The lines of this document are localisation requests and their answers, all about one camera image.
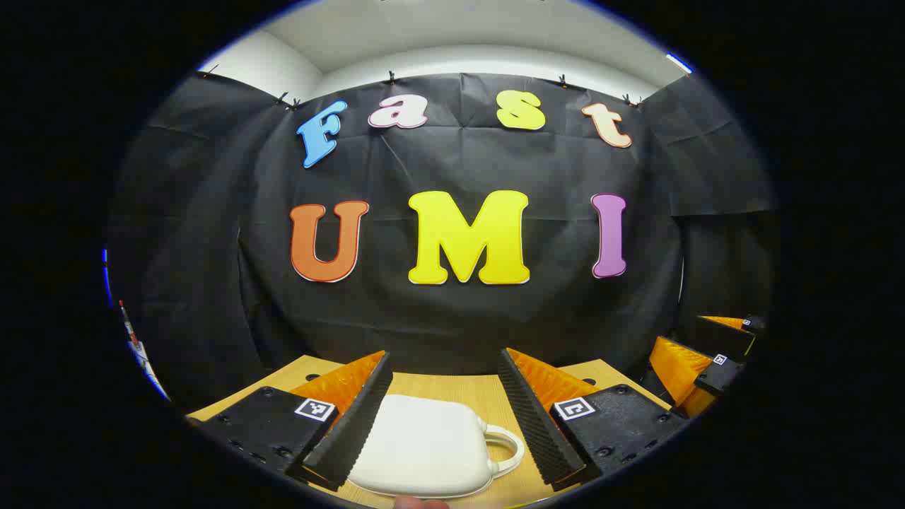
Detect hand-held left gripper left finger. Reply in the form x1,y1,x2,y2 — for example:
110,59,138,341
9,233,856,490
185,351,394,490

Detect black backdrop cloth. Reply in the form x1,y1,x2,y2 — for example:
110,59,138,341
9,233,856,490
106,69,778,418

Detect row of black cloth clips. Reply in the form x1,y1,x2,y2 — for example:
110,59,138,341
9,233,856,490
202,64,644,114

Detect white suitcase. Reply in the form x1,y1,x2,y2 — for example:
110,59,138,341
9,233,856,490
346,394,526,499

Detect red capped bottle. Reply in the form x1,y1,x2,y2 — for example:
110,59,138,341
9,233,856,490
117,300,142,347

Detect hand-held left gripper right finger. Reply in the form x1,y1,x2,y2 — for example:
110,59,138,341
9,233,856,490
498,347,688,493

